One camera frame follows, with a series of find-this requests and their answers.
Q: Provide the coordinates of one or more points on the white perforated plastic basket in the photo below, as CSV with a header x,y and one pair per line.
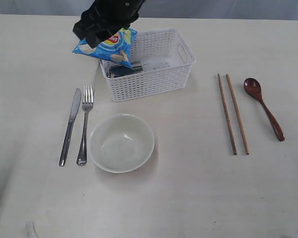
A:
x,y
165,60

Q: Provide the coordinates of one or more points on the stainless steel cup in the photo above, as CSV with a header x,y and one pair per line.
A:
x,y
120,70

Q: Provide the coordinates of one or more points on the silver metal fork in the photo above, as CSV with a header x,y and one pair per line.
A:
x,y
87,106

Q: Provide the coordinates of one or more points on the dark wooden spoon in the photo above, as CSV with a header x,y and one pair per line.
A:
x,y
253,88

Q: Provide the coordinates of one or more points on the blue chips snack bag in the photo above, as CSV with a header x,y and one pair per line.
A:
x,y
116,49

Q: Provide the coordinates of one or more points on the silver metal table knife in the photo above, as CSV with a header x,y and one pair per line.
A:
x,y
67,139

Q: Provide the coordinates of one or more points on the glossy ceramic bowl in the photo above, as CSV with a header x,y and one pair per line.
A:
x,y
121,143

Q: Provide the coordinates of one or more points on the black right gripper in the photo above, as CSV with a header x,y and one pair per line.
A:
x,y
104,15

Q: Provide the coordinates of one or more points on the brown wooden chopstick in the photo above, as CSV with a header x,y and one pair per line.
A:
x,y
243,136
231,136

